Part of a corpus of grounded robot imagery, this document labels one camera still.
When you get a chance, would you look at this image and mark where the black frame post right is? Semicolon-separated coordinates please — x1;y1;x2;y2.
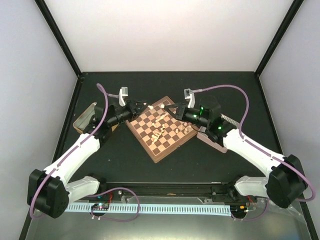
254;0;304;78

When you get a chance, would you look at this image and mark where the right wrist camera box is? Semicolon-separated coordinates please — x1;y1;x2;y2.
183;88;196;108

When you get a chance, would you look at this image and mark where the light wooden bishop piece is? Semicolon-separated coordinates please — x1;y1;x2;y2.
155;124;166;134

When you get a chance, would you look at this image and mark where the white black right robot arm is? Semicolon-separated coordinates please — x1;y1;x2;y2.
163;101;308;209

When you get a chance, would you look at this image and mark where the wooden chess board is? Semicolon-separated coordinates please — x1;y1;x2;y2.
126;96;198;163

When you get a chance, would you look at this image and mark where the black frame post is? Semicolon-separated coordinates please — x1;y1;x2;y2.
34;0;82;78
254;0;304;78

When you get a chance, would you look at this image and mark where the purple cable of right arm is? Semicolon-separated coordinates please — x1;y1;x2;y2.
193;84;316;222

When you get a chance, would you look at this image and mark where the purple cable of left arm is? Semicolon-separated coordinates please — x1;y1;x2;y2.
29;83;140;223

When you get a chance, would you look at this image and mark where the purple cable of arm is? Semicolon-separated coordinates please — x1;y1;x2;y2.
29;83;140;223
193;84;316;222

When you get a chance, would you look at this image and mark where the light wooden knight piece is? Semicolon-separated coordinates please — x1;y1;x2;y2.
151;132;162;144

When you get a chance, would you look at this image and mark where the yellow bear tin box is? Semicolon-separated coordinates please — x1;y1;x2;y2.
73;102;119;135

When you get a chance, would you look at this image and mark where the light wooden king piece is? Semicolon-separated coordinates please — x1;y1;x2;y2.
152;113;167;128

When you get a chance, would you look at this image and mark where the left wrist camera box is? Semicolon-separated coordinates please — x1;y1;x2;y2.
118;86;129;107

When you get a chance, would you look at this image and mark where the black frame post left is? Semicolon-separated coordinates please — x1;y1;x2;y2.
34;0;82;78

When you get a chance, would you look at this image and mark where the pink patterned plastic basket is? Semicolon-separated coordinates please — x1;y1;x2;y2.
196;114;240;154

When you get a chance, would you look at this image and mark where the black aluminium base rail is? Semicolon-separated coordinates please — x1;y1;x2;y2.
87;181;258;201

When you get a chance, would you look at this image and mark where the white slotted cable duct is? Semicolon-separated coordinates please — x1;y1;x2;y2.
65;202;231;217

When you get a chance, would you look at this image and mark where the left controller circuit board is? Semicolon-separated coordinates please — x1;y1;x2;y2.
91;203;109;211

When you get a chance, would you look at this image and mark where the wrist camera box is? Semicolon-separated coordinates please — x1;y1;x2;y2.
118;86;129;107
183;88;196;108

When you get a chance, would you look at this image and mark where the controller circuit board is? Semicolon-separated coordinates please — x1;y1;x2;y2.
91;203;109;211
230;203;257;213

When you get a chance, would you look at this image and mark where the right controller circuit board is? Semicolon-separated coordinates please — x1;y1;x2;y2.
230;203;257;213

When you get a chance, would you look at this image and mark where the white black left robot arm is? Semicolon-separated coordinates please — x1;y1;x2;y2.
27;99;148;219

